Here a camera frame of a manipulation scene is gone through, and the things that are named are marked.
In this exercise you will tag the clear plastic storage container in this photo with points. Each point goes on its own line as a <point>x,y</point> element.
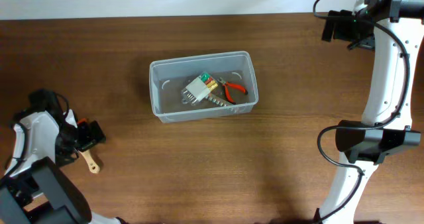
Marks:
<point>168,77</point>

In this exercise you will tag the clear box of coloured bits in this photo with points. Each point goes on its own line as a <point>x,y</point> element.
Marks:
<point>198,89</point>

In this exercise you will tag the orange scraper with wooden handle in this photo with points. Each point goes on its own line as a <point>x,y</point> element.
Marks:
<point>87,142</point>

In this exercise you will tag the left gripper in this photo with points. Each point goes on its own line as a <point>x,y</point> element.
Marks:
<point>88,139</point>

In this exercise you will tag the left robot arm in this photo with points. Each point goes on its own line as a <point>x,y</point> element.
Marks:
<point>48,137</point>

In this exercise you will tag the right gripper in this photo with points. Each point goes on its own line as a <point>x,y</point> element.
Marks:
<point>342,28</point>

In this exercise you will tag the orange socket bit rail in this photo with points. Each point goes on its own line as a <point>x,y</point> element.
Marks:
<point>218,101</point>

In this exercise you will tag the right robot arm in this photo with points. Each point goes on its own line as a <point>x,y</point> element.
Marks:
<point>393,30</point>

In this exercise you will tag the red handled pliers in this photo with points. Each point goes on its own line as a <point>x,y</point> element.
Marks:
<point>227,85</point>

